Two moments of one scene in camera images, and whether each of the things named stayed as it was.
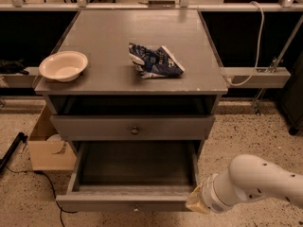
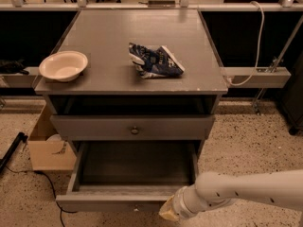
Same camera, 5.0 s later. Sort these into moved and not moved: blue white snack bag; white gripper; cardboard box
Moved: white gripper
Not moved: blue white snack bag; cardboard box
